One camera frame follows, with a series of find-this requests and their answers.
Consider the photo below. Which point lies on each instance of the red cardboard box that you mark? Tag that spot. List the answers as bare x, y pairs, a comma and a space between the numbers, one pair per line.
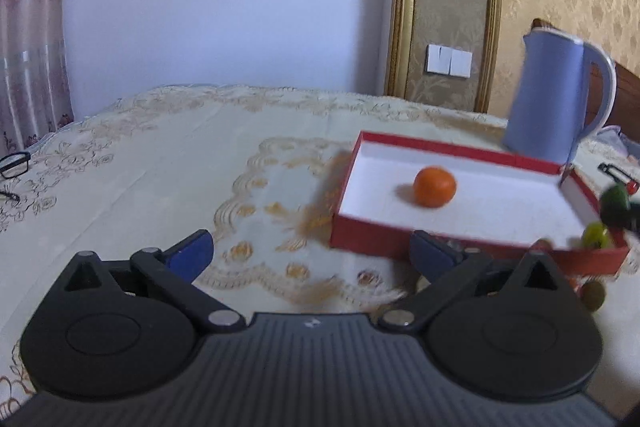
450, 217

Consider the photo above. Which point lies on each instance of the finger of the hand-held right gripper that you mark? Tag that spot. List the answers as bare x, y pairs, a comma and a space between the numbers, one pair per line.
634, 219

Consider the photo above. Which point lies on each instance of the dark green cucumber piece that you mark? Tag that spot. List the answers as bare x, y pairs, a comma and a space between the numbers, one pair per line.
615, 203

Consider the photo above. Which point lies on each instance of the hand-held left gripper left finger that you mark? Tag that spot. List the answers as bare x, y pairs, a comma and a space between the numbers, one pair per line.
192, 254

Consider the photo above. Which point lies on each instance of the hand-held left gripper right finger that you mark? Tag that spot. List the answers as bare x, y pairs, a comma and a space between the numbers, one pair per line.
427, 257

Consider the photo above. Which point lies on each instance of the cream embroidered tablecloth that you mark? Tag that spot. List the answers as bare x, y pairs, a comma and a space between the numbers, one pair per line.
150, 167

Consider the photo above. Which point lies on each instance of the white wall switch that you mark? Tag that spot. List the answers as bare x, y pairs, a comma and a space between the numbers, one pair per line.
449, 61

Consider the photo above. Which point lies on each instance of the blue electric kettle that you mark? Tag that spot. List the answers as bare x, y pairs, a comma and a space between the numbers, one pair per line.
547, 97

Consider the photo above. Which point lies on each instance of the black rectangular frame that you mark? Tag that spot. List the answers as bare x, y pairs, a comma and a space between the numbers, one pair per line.
610, 169

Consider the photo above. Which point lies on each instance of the black eyeglasses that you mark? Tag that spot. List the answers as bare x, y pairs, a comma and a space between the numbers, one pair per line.
12, 164

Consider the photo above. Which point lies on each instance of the orange tangerine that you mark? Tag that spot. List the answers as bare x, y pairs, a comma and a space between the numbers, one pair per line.
434, 187

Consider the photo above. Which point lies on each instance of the pink patterned curtain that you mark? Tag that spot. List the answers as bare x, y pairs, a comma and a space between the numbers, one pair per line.
30, 32

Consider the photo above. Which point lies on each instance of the gold framed wall panel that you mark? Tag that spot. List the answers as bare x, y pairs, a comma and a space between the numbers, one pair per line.
450, 7

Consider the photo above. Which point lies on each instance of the small red tomato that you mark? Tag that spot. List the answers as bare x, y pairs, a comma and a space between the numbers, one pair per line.
633, 187

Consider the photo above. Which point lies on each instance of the green round tomato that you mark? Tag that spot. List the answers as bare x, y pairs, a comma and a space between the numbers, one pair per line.
595, 235
593, 295

